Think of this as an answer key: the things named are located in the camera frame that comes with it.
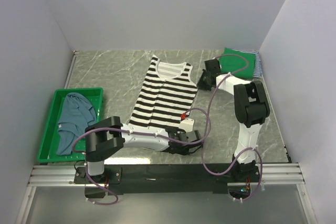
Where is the purple cable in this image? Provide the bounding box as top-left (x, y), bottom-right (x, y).
top-left (71, 108), bottom-right (212, 206)
top-left (201, 54), bottom-right (263, 201)

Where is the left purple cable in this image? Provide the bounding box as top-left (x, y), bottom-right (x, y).
top-left (71, 108), bottom-right (212, 206)

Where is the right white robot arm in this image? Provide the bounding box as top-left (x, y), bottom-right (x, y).
top-left (197, 59), bottom-right (270, 182)

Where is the green garment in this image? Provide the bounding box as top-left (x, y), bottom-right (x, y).
top-left (218, 48), bottom-right (257, 79)

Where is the grey blue garment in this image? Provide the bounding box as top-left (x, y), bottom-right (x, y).
top-left (56, 92), bottom-right (97, 156)

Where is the black white striped garment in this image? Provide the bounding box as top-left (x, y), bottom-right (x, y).
top-left (129, 55), bottom-right (198, 129)

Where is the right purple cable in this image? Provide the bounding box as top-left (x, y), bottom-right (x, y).
top-left (201, 54), bottom-right (263, 201)

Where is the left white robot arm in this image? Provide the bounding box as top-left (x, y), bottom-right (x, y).
top-left (85, 116), bottom-right (202, 183)

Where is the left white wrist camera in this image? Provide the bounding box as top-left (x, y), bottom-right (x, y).
top-left (178, 113), bottom-right (195, 132)

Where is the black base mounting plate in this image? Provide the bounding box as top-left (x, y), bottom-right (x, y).
top-left (73, 163), bottom-right (260, 195)

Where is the blue white striped tank top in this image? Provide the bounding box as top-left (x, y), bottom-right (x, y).
top-left (236, 49), bottom-right (263, 79)

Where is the aluminium frame rail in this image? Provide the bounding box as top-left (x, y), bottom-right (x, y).
top-left (15, 163), bottom-right (318, 223)

